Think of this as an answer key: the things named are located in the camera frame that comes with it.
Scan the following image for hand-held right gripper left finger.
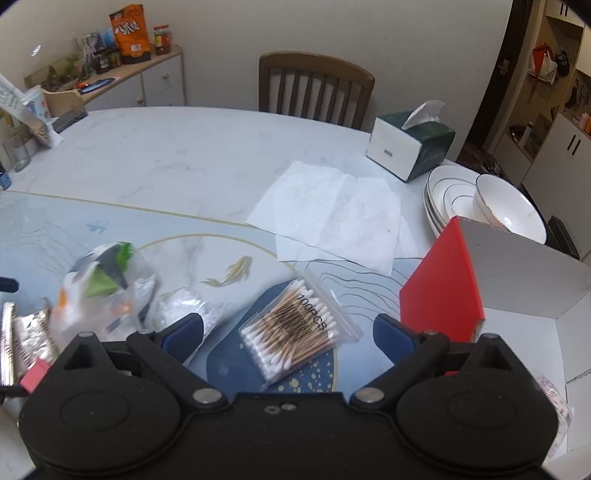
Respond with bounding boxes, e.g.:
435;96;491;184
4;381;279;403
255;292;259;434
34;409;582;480
54;313;229;411

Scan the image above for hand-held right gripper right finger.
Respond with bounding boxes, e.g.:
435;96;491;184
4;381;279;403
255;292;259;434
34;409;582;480
349;314;528;411

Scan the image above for clear bag of white cotton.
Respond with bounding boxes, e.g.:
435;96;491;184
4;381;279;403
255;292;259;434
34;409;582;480
152;287;241;365

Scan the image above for silver foil packet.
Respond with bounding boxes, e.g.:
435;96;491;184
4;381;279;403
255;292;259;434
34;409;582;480
0;302;17;387
11;307;62;384

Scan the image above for white grey green tissue packet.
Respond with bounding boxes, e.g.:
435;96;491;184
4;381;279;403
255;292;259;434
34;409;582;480
50;241;158;342

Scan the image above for bag of cotton swabs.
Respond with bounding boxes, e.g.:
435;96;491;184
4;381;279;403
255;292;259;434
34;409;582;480
238;270;364;393

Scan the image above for red and white cardboard box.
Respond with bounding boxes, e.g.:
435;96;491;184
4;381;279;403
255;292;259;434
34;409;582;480
399;216;591;467

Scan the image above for pink patterned packet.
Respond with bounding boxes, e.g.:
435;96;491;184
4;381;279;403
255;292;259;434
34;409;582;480
534;376;574;462

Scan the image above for blue printed table mat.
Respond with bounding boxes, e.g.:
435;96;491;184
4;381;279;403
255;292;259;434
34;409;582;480
0;190;432;462

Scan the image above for small red packet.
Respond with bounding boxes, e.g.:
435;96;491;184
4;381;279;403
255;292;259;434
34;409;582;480
21;359;51;394

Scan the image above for white paper napkin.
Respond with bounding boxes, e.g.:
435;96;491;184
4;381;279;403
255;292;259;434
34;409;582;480
394;216;428;260
246;161;403;274

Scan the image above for stack of white plates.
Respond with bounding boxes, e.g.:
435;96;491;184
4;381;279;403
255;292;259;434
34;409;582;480
424;166;482;240

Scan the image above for clear drinking glass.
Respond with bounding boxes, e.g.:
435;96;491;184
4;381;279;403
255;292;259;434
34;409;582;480
2;137;31;173

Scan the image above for white deep plate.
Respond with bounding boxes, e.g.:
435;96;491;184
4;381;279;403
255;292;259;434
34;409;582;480
427;167;482;223

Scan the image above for white printed bag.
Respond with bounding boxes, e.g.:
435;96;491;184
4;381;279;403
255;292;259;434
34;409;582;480
0;74;64;148

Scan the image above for white gold-rimmed bowl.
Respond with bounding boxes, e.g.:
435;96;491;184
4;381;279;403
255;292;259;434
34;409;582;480
472;174;548;245

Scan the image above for patterned paper cup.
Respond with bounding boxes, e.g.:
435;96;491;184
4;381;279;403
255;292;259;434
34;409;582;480
21;85;49;123

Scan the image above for wooden tray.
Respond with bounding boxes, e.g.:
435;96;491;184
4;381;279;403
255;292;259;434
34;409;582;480
41;88;85;117

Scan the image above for green and white tissue box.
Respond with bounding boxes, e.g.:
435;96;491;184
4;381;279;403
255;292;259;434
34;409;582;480
366;99;456;182

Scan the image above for black shoe rack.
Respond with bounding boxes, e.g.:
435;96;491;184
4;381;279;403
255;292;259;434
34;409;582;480
547;216;581;260

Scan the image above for glass plant terrarium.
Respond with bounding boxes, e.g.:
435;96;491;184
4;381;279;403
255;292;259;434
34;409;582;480
25;53;88;92

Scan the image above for dark jar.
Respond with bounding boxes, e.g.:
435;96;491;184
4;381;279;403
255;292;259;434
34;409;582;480
95;51;122;75

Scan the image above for standing photo cards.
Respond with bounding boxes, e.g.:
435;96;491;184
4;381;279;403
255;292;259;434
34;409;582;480
76;28;117;63

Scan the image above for white wooden sideboard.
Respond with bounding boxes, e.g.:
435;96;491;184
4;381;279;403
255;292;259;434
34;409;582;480
23;44;187;112

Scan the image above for orange snack bag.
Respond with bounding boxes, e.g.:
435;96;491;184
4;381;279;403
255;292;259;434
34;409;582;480
109;4;152;64

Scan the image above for brown wooden chair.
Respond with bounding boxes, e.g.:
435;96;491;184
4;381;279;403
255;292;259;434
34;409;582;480
259;52;376;131

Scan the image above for red and white bag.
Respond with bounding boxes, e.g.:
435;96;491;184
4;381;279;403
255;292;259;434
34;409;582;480
529;44;559;85

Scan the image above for open shelf cabinet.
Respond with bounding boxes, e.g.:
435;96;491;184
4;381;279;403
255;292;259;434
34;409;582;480
494;0;591;185

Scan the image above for white cabinet with black handles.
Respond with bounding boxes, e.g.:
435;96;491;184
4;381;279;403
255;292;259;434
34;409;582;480
522;113;591;260

